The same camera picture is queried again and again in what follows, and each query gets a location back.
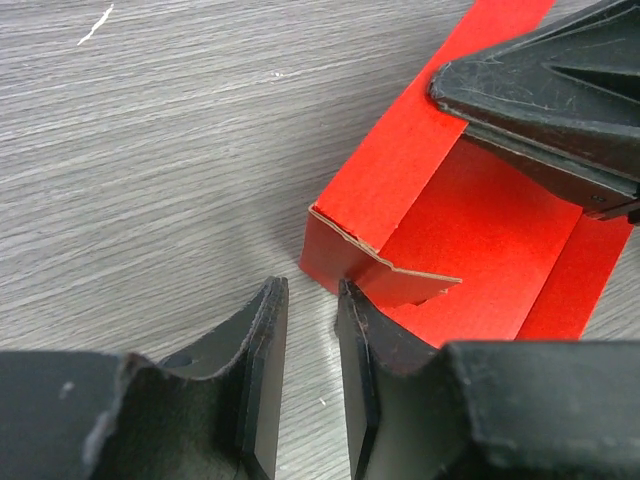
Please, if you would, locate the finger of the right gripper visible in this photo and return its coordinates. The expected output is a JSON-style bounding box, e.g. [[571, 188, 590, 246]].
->
[[465, 124, 639, 224], [429, 1, 639, 160]]

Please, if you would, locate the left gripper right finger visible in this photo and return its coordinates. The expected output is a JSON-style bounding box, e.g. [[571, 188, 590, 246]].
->
[[336, 281, 639, 479]]

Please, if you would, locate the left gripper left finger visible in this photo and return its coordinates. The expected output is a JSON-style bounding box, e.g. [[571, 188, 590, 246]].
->
[[1, 277, 289, 479]]

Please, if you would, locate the red paper box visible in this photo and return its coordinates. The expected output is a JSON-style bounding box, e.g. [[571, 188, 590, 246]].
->
[[300, 1, 632, 346]]

